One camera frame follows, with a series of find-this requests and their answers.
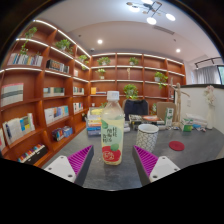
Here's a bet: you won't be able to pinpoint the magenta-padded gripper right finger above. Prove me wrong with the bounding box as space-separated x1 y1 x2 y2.
131 144 182 187

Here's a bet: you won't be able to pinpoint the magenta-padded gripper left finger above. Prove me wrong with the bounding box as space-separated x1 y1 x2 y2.
43 144 95 187

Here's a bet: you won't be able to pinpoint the clear drink bottle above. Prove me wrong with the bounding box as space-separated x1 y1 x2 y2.
100 90 125 166

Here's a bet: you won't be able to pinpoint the flat round red coaster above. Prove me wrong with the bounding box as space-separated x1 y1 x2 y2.
168 140 186 152

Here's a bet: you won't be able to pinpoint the white cup, black lattice print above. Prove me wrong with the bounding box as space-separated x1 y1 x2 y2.
134 123 160 154

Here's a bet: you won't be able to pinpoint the green and white box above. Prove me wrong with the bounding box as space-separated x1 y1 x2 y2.
179 118 194 132

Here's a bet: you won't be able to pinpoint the stack of dark books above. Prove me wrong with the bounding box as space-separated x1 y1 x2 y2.
128 114 166 132

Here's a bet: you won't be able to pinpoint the green and white carton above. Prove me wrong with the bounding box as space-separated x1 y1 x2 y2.
164 107 175 128

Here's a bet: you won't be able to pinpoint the stack of colourful books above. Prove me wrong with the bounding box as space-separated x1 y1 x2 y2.
85 107 103 137

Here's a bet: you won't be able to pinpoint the tan chair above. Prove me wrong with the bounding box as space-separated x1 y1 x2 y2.
155 101 177 122

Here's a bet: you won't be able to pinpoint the stack of white books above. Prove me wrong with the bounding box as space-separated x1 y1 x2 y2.
185 113 208 130

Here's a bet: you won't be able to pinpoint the dark office chair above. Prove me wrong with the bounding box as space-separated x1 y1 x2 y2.
123 99 150 122

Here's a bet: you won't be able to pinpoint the wooden artist mannequin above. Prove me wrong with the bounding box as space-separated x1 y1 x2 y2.
168 78 191 126

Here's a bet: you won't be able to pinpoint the grey curtain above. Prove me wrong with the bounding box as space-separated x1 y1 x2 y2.
194 65 220 85

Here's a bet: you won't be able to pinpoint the window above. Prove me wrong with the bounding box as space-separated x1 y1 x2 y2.
217 65 224 85

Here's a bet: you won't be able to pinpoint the black ceiling track light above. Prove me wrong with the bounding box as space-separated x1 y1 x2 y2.
194 56 224 69

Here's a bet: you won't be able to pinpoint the ceiling air vent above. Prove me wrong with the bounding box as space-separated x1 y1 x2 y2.
153 24 175 36

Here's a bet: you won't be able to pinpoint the branched ceiling lamp, round lights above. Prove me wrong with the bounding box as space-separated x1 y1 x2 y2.
125 0 177 26

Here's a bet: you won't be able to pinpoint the wooden wall shelf unit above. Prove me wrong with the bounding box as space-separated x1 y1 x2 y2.
0 18 187 168

